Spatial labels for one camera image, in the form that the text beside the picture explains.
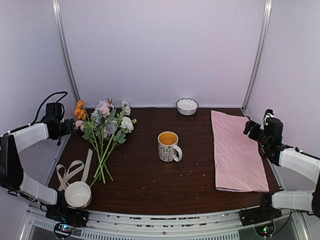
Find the patterned mug with orange inside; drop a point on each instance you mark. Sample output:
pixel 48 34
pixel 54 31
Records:
pixel 168 149

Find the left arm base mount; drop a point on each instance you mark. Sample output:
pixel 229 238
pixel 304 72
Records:
pixel 67 220

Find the left aluminium frame post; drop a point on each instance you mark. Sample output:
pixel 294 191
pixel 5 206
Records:
pixel 63 43

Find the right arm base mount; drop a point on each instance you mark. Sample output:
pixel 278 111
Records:
pixel 260 217

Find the light blue fake flower stem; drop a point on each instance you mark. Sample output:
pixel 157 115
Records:
pixel 100 117

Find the orange fake flower stem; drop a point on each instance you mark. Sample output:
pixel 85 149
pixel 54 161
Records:
pixel 80 111

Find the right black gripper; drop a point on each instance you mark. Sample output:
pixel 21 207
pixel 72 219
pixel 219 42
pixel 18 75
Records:
pixel 248 125

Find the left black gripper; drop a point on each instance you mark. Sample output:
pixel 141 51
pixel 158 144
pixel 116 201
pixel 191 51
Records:
pixel 70 128

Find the right aluminium frame post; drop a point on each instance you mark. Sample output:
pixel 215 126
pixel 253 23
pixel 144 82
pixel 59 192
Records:
pixel 264 30

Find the purple hydrangea fake flower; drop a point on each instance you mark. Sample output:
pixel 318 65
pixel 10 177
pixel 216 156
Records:
pixel 107 144

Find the white scalloped bowl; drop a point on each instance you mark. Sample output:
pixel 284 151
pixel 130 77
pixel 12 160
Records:
pixel 187 106

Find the white fake flower stem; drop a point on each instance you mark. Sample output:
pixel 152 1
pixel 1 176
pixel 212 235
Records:
pixel 125 126

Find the pink purple wrapping paper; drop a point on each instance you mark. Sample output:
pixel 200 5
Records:
pixel 237 163

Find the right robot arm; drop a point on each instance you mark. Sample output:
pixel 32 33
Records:
pixel 269 138

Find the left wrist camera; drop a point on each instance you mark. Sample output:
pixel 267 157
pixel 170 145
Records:
pixel 54 111

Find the pink fake flower stem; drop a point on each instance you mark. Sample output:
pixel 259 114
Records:
pixel 105 110

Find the aluminium front rail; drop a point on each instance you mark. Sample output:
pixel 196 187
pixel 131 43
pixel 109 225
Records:
pixel 225 225

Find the white round cup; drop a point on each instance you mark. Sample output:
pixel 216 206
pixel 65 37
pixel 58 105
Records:
pixel 78 195

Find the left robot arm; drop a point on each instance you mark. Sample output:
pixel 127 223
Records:
pixel 49 123

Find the beige ribbon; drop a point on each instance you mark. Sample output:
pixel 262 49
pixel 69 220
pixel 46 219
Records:
pixel 77 166

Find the aluminium frame post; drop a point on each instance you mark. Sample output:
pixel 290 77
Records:
pixel 63 43
pixel 264 30

